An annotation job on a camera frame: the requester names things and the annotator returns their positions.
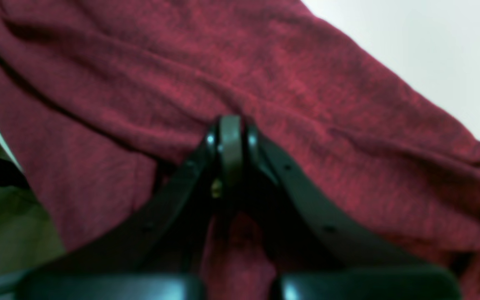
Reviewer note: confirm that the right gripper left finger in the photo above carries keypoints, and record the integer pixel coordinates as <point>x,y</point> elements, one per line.
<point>154,254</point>

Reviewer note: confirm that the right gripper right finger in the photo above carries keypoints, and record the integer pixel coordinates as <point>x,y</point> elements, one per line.
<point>321,253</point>

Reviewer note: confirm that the dark red t-shirt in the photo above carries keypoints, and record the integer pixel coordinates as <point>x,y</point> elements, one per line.
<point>99,99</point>

